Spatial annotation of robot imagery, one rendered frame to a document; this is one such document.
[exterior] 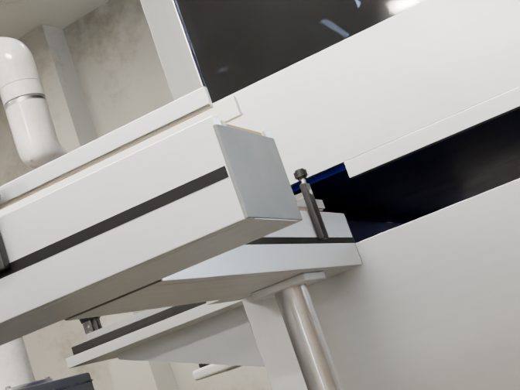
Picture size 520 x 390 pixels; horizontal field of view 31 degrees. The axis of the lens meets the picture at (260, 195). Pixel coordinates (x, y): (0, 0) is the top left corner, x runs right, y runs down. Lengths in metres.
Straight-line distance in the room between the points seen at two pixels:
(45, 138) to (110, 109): 4.03
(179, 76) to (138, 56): 4.20
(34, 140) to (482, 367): 1.02
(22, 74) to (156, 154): 1.28
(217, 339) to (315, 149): 0.43
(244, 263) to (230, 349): 0.66
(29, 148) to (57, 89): 4.04
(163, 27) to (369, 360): 0.71
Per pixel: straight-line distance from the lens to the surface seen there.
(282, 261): 1.26
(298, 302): 1.40
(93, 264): 0.84
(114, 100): 6.03
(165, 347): 1.87
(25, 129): 2.03
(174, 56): 1.76
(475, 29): 1.58
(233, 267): 1.12
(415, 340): 1.58
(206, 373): 2.63
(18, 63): 2.08
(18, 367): 2.09
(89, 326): 1.96
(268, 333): 1.66
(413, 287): 1.57
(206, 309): 1.72
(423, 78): 1.59
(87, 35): 6.21
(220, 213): 0.78
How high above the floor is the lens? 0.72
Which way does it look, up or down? 11 degrees up
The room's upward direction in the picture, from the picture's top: 19 degrees counter-clockwise
